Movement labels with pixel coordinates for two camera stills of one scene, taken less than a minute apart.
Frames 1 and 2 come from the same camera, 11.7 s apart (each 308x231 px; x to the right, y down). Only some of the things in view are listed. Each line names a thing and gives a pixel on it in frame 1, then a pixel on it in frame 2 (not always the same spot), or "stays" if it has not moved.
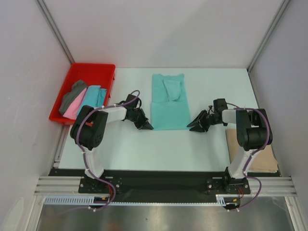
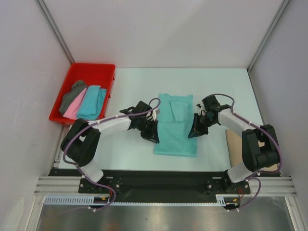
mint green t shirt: x=170 y=109 to x=175 y=116
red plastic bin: x=92 y=74 stays
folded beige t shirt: x=265 y=160 stays
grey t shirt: x=70 y=98 stays
